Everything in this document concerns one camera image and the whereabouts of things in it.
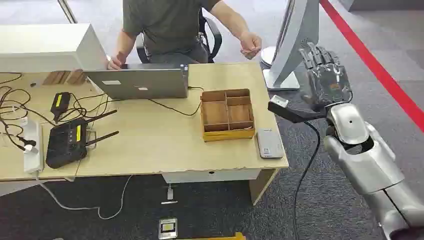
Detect person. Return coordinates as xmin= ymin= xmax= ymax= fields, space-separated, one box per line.
xmin=107 ymin=0 xmax=263 ymax=71

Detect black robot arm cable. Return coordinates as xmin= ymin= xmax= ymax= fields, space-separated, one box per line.
xmin=292 ymin=120 xmax=322 ymax=240

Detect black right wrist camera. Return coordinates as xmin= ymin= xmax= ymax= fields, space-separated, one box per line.
xmin=267 ymin=95 xmax=329 ymax=124

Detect black tangled cables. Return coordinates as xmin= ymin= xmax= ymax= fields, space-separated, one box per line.
xmin=0 ymin=72 xmax=111 ymax=151

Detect silver monitor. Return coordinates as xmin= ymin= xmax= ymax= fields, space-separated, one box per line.
xmin=260 ymin=0 xmax=321 ymax=91

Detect black plug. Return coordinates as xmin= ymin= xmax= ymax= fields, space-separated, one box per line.
xmin=16 ymin=135 xmax=37 ymax=149

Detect white power cable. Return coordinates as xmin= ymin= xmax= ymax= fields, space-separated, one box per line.
xmin=34 ymin=171 xmax=134 ymax=221

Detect white drawer key tag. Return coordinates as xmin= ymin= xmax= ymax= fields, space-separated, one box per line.
xmin=160 ymin=185 xmax=178 ymax=206

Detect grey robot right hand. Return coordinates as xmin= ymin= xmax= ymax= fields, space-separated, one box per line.
xmin=298 ymin=42 xmax=353 ymax=111

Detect person's right hand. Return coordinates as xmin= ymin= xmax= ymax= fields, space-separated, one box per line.
xmin=107 ymin=51 xmax=128 ymax=71

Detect small black yellow-labelled device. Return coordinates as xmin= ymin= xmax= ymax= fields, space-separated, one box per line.
xmin=49 ymin=91 xmax=72 ymax=122

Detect wooden compartment box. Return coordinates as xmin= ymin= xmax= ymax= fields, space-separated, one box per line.
xmin=200 ymin=88 xmax=257 ymax=143

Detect white power strip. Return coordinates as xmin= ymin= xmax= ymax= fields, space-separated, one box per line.
xmin=22 ymin=118 xmax=45 ymax=174

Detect grey card reader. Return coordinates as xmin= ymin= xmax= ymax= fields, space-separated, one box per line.
xmin=255 ymin=128 xmax=286 ymax=160

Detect pale wooden desk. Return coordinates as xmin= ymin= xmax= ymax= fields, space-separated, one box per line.
xmin=0 ymin=61 xmax=290 ymax=206

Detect white desk drawer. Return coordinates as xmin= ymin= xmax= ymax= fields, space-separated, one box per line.
xmin=161 ymin=168 xmax=261 ymax=185

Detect grey metal bar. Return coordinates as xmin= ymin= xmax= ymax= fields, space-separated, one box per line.
xmin=57 ymin=0 xmax=79 ymax=25

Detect white box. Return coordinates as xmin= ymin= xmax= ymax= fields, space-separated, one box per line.
xmin=0 ymin=23 xmax=109 ymax=74

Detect person's left hand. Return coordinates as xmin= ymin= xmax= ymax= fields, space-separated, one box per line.
xmin=239 ymin=31 xmax=263 ymax=61

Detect wooden blocks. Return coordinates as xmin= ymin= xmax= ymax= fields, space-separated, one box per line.
xmin=42 ymin=69 xmax=88 ymax=87

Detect black laptop cable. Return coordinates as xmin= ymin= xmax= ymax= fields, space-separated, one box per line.
xmin=147 ymin=86 xmax=205 ymax=117

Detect grey laptop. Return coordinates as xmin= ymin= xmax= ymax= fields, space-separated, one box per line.
xmin=82 ymin=63 xmax=190 ymax=101

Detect black office chair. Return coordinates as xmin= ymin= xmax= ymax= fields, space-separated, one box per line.
xmin=136 ymin=9 xmax=223 ymax=64

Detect metal floor socket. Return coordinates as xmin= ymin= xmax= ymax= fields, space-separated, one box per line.
xmin=157 ymin=217 xmax=179 ymax=240

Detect black router with antennas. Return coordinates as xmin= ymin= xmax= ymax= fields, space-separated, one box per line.
xmin=45 ymin=109 xmax=120 ymax=170

